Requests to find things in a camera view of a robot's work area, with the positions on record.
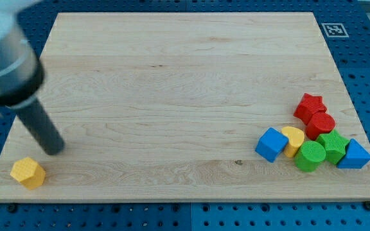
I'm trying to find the red cylinder block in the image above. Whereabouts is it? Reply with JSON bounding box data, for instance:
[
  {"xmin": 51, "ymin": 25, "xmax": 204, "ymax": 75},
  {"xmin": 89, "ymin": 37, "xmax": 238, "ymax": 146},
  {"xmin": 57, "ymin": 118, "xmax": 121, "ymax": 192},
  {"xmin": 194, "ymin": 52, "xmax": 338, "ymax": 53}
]
[{"xmin": 305, "ymin": 112, "xmax": 335, "ymax": 141}]

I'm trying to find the green cylinder block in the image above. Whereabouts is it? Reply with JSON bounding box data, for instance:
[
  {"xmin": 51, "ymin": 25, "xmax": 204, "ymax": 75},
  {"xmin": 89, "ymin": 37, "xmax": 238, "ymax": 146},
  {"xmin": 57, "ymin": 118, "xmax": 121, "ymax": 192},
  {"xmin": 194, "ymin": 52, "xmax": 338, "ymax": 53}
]
[{"xmin": 294, "ymin": 141, "xmax": 326, "ymax": 172}]

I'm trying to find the red star block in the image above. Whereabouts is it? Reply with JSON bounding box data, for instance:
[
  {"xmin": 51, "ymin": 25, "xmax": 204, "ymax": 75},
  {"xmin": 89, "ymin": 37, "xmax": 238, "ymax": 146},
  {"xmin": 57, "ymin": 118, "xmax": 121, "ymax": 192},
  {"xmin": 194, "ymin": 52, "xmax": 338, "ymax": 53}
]
[{"xmin": 294, "ymin": 93, "xmax": 327, "ymax": 124}]

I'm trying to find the green star block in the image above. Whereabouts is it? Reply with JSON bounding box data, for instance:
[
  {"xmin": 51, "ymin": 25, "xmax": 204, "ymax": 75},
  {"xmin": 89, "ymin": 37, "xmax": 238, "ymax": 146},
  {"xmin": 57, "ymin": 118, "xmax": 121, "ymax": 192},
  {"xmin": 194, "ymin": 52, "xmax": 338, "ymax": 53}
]
[{"xmin": 316, "ymin": 130, "xmax": 350, "ymax": 165}]

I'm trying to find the blue cube block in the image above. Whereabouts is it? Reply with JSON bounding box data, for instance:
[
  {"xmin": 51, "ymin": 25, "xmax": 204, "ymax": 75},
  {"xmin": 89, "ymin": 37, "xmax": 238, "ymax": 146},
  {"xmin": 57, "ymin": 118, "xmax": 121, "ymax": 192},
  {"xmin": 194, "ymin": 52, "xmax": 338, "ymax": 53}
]
[{"xmin": 254, "ymin": 127, "xmax": 288, "ymax": 163}]

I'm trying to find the white fiducial marker tag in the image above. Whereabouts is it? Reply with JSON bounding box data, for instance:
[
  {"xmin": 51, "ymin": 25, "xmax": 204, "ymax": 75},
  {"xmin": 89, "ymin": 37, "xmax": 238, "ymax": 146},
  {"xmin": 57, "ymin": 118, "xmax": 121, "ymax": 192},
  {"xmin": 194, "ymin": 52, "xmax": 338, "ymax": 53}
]
[{"xmin": 321, "ymin": 22, "xmax": 349, "ymax": 38}]

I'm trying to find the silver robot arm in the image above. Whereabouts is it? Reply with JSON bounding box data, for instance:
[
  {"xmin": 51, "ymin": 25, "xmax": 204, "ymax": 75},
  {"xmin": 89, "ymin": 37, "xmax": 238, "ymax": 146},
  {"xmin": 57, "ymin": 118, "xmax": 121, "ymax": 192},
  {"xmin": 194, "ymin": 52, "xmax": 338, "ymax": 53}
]
[{"xmin": 0, "ymin": 0, "xmax": 65, "ymax": 155}]

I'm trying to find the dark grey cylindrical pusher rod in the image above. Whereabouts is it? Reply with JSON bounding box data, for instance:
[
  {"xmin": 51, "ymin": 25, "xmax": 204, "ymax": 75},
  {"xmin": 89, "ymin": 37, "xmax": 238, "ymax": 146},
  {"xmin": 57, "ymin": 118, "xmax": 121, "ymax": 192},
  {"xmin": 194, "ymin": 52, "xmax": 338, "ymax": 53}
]
[{"xmin": 11, "ymin": 97, "xmax": 65, "ymax": 155}]

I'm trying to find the yellow heart block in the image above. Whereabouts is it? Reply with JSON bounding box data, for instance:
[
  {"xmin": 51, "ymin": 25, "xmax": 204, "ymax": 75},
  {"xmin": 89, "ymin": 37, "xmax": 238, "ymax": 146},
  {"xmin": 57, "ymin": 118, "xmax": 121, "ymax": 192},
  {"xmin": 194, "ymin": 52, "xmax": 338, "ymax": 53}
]
[{"xmin": 281, "ymin": 126, "xmax": 304, "ymax": 158}]

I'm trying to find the yellow hexagon block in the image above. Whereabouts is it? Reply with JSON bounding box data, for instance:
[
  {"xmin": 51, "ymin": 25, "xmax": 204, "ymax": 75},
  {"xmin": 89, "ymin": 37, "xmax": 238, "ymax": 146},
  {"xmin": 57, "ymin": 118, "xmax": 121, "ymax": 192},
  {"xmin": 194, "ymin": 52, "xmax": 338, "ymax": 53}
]
[{"xmin": 10, "ymin": 157, "xmax": 46, "ymax": 190}]

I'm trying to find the wooden board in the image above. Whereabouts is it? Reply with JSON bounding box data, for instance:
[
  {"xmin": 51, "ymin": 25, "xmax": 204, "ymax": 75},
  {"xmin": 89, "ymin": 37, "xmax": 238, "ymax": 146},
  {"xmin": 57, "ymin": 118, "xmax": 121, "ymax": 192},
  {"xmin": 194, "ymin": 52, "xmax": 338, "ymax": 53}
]
[{"xmin": 0, "ymin": 12, "xmax": 370, "ymax": 203}]

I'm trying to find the blue triangle block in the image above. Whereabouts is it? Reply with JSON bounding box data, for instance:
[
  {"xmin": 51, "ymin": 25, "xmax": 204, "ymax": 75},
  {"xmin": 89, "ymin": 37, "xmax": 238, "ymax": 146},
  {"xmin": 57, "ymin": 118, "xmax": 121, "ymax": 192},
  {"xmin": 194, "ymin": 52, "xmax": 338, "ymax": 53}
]
[{"xmin": 337, "ymin": 139, "xmax": 370, "ymax": 169}]

